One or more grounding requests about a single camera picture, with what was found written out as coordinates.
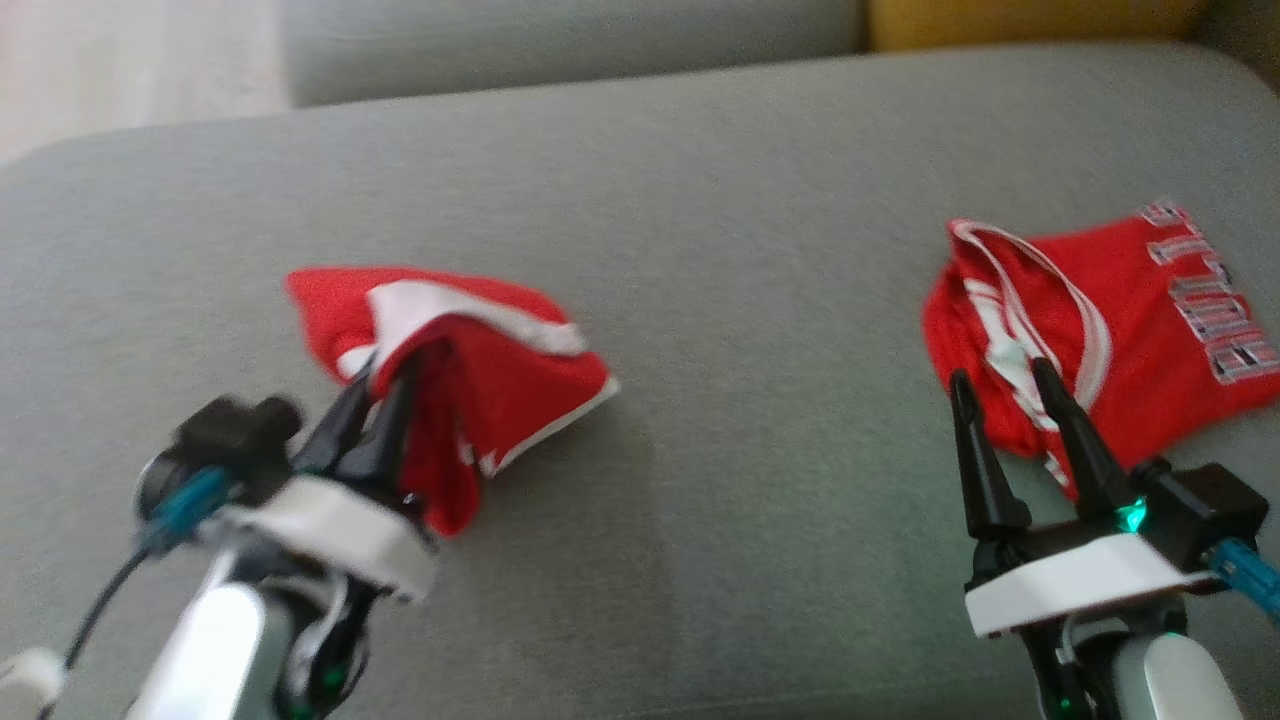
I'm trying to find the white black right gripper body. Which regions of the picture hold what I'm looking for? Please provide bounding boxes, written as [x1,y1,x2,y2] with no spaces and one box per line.
[963,518,1217,642]

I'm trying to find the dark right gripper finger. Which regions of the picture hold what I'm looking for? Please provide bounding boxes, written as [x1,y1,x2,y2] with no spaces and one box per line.
[948,368,1034,542]
[1030,357,1141,521]

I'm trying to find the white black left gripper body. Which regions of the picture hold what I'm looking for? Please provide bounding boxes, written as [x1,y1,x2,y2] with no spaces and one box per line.
[214,474,439,605]

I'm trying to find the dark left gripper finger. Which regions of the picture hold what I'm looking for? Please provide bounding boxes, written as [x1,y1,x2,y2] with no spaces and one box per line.
[294,366,380,478]
[338,356,422,493]

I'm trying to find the red shirt white striped sleeves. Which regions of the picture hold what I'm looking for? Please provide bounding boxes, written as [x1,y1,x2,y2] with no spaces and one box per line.
[920,200,1280,501]

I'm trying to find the red shorts white side stripe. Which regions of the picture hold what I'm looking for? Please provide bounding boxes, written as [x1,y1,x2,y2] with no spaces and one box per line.
[285,265,621,538]

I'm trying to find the grey fabric sofa ottoman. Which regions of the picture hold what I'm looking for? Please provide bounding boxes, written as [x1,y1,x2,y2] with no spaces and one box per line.
[0,40,1280,720]

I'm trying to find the large yellow sofa back cushion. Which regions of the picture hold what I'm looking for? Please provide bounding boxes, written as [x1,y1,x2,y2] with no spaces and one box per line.
[868,0,1213,53]

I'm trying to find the taupe sofa backrest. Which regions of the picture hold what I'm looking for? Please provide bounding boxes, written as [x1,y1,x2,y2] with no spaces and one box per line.
[1195,0,1280,96]

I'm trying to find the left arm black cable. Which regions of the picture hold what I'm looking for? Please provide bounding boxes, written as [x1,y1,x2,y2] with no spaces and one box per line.
[40,465,236,720]

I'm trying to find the white left cable tag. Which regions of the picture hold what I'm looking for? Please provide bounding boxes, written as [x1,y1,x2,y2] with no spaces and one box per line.
[0,648,67,707]

